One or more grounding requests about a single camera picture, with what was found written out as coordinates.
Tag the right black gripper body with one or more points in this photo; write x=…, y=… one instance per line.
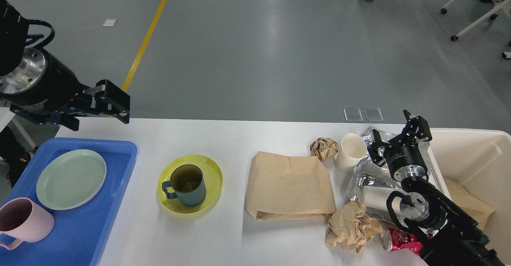
x=405, y=161

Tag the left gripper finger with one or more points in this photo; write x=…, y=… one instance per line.
x=55, y=118
x=106, y=98

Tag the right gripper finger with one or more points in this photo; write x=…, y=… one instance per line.
x=416, y=130
x=374, y=148

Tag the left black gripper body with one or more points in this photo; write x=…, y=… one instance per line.
x=41, y=84

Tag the pink mug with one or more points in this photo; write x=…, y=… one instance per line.
x=24, y=220

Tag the teal mug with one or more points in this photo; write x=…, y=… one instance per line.
x=186, y=184

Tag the yellow plate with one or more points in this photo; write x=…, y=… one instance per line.
x=213, y=179

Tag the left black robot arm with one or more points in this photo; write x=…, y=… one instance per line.
x=18, y=33

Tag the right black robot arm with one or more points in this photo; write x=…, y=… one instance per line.
x=448, y=235

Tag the silver foil bag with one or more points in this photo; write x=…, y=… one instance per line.
x=366, y=173

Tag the right clear floor plate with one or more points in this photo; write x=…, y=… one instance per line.
x=373, y=114

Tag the clear floor plate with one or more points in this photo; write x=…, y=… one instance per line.
x=353, y=114
x=373, y=114

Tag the left clear floor plate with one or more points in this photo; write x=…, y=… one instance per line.
x=353, y=114

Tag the lying white paper cup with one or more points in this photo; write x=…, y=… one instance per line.
x=375, y=198

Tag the person in dark clothes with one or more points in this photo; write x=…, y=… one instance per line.
x=14, y=154

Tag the small crumpled brown paper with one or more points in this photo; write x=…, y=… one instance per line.
x=324, y=148

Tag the light green plate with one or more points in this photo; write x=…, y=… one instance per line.
x=71, y=180

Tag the beige plastic bin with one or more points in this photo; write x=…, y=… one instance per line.
x=480, y=161

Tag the large crumpled brown paper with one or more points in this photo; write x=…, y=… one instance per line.
x=351, y=227

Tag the crushed red can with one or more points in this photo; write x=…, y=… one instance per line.
x=394, y=239

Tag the brown paper in bin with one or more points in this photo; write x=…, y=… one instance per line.
x=474, y=207

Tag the flat brown paper bag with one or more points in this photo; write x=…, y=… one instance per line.
x=284, y=188

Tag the blue plastic tray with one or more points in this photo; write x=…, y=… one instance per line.
x=79, y=235

